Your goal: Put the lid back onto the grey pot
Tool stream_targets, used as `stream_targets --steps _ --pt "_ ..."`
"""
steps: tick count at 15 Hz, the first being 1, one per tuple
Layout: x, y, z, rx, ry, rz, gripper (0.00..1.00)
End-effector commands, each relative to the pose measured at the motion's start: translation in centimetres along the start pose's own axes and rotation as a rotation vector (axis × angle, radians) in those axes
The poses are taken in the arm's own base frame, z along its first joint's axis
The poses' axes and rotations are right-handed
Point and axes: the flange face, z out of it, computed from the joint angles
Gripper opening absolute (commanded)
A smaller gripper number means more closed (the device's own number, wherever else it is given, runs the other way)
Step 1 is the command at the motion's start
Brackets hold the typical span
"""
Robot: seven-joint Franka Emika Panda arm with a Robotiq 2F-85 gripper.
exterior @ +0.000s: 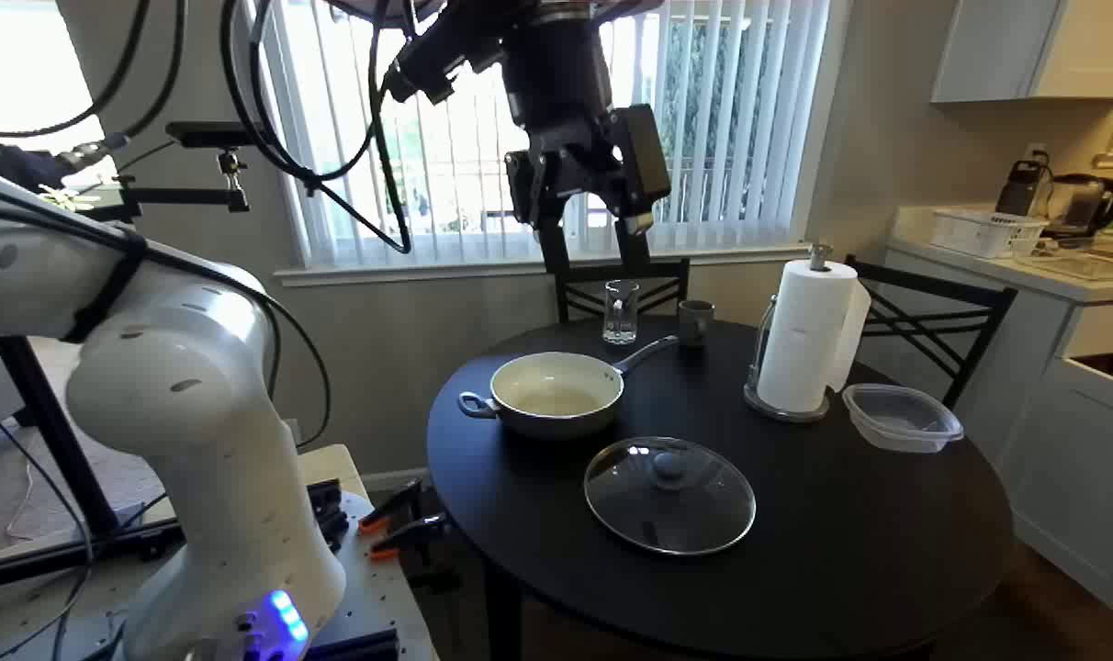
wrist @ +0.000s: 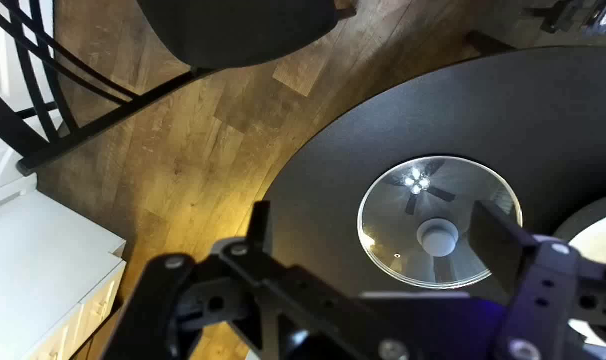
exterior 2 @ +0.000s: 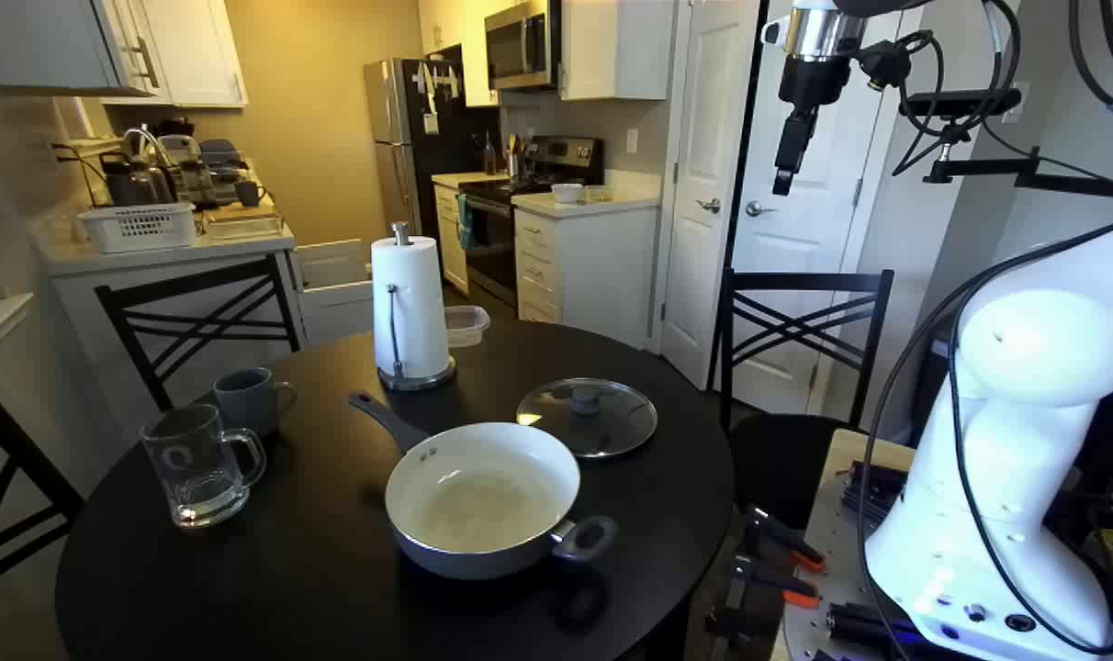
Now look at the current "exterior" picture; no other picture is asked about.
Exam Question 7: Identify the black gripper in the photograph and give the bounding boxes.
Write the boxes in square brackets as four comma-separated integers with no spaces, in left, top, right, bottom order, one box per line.
[501,102,657,274]

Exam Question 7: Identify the round glass pot lid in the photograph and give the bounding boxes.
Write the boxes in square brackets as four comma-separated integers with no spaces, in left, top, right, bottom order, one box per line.
[580,433,761,560]

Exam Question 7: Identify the grey pot with cream inside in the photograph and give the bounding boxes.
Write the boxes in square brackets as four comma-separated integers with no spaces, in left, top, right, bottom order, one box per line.
[454,329,680,442]

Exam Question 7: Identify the clear glass mug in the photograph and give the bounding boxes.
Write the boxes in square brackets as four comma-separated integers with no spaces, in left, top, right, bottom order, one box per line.
[598,274,641,350]

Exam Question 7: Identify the grey ceramic mug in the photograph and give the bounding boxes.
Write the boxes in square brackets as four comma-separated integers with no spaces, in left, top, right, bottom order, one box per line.
[672,298,718,360]

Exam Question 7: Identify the white vertical window blinds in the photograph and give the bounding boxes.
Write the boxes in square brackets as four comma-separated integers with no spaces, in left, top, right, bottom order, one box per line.
[265,0,835,273]

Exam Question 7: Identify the white paper towel roll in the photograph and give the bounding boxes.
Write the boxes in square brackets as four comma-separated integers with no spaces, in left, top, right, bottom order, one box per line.
[753,258,875,413]

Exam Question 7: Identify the orange black clamp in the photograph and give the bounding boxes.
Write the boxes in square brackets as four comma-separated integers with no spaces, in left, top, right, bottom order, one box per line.
[361,476,429,527]
[367,509,453,569]

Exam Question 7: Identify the clear plastic food container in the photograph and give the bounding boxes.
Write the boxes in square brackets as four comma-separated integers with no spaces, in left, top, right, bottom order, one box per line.
[837,377,970,460]

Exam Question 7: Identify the black block on mounting table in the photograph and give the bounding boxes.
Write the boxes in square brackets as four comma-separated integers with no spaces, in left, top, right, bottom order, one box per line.
[306,476,350,553]

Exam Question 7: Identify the clear plastic bin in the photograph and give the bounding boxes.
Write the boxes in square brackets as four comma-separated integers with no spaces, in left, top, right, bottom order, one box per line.
[926,202,1049,260]

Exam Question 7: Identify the robot mounting table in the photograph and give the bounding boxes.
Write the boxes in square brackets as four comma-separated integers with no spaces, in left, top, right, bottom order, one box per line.
[0,442,440,661]

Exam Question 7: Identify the black coffee grinder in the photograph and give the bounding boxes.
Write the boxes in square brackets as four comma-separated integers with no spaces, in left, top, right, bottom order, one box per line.
[990,147,1054,220]

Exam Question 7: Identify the black electric kettle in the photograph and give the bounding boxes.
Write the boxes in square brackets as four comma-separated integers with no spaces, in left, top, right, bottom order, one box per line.
[1043,170,1113,251]

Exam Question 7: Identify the white counter base cabinet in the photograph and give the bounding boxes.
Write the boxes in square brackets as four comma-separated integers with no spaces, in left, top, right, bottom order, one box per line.
[880,199,1113,628]

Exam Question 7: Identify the black tripod stand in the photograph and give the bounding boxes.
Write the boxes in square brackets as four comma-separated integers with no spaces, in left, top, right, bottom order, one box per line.
[0,328,187,598]

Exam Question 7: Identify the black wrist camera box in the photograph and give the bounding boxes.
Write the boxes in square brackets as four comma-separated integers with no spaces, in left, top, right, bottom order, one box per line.
[601,102,677,213]

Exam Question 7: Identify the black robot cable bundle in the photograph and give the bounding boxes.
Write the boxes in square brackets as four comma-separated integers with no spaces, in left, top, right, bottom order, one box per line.
[216,0,418,258]

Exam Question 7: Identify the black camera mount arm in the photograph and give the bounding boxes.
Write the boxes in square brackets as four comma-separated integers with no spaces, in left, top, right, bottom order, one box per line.
[118,117,266,220]

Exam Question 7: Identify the white wall cabinet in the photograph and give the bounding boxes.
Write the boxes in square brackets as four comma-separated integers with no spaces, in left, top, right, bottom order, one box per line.
[928,0,1113,107]

